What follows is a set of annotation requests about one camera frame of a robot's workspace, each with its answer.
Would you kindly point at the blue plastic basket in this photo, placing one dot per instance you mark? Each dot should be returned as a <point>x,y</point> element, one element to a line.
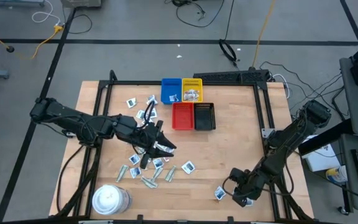
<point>166,87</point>

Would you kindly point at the small wipes canister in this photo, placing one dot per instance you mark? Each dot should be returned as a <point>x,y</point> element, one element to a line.
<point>336,175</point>

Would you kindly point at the white box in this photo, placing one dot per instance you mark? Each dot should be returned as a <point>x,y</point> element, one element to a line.
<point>320,160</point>

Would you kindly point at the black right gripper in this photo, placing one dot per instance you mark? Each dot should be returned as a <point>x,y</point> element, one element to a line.
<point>245,185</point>

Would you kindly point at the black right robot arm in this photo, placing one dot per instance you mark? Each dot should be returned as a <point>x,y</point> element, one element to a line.
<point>291,137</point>

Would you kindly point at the white-lidded wipes canister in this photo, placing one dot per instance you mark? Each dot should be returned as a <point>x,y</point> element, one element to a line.
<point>110,199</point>

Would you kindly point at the yellow plastic basket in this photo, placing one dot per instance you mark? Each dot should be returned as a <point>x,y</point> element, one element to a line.
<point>192,83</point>

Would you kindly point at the black plastic basket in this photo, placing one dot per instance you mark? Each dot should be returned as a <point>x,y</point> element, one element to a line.
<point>204,116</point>

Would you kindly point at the white grey-print packet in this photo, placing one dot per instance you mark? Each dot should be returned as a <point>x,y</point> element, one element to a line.
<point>192,98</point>

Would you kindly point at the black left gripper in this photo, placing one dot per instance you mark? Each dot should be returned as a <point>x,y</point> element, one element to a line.
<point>146,137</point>

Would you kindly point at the red plastic basket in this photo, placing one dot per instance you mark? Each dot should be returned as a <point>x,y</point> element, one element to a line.
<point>183,116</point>

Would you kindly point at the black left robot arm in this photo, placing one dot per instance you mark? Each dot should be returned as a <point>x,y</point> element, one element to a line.
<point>73,121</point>

